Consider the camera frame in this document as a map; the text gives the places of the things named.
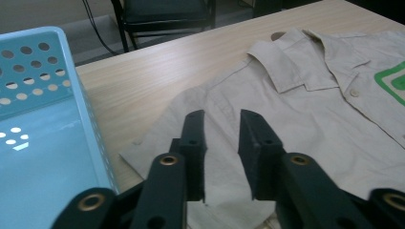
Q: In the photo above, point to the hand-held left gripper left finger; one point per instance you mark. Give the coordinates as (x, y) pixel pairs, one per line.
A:
(194, 159)

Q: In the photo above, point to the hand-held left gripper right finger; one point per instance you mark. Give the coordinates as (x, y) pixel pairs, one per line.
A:
(259, 159)

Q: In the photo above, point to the beige collared shirt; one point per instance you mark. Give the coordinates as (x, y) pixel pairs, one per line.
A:
(318, 133)

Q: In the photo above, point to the light blue plastic basket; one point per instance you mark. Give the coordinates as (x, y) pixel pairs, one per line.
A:
(47, 152)

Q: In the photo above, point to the black metal chair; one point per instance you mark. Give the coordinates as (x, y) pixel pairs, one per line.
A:
(165, 14)

